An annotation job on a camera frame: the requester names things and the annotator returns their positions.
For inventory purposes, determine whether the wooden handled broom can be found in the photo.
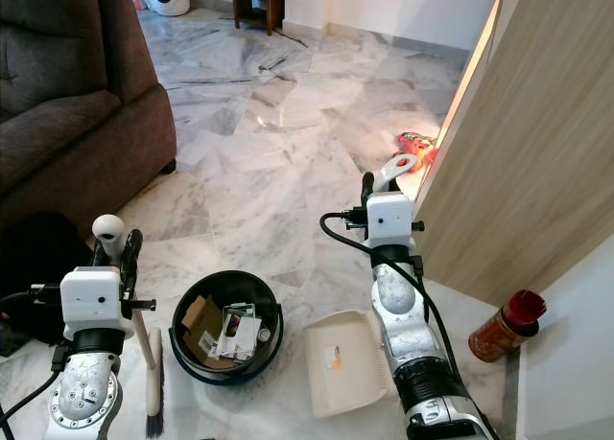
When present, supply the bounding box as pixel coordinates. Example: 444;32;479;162
91;213;167;437

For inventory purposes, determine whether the cream long handled dustpan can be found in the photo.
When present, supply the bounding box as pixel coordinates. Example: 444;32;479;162
303;153;422;421

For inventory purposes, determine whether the red orange toy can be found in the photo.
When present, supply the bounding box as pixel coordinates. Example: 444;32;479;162
392;130;440;174

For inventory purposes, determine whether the black bag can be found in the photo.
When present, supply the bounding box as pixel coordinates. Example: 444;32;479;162
0;210;99;357

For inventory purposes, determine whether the brown cardboard piece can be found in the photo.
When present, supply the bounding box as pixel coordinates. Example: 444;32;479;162
181;295;224;356

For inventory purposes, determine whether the black round waste bin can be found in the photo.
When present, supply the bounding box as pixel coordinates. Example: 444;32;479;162
170;269;285;386

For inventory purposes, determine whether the white printed paper card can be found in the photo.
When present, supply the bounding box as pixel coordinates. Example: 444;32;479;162
220;305;261;360

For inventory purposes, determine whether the dark brown fabric sofa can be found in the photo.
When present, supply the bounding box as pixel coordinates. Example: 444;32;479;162
0;0;177;242

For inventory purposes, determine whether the light wood panel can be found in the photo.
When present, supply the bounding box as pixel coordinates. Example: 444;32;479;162
412;0;614;309

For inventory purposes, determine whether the brown bottle with red cap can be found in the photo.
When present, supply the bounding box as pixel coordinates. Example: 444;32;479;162
467;289;549;363

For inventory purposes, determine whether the small dark wooden stand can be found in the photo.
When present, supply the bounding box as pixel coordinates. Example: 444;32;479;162
231;0;287;35

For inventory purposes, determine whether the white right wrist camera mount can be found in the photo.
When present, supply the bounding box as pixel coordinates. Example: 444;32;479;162
364;192;416;249

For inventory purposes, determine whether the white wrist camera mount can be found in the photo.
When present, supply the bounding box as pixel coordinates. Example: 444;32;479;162
364;192;416;249
59;266;127;332

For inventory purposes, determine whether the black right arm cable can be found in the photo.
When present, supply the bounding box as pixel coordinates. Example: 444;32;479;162
319;210;503;440

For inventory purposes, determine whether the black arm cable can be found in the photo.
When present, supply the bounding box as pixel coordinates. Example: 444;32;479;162
0;284;64;440
319;210;503;440

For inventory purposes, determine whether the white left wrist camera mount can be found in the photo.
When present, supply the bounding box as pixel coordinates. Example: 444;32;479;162
59;266;127;332

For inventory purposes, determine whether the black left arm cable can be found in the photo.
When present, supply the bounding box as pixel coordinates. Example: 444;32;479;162
0;284;64;440

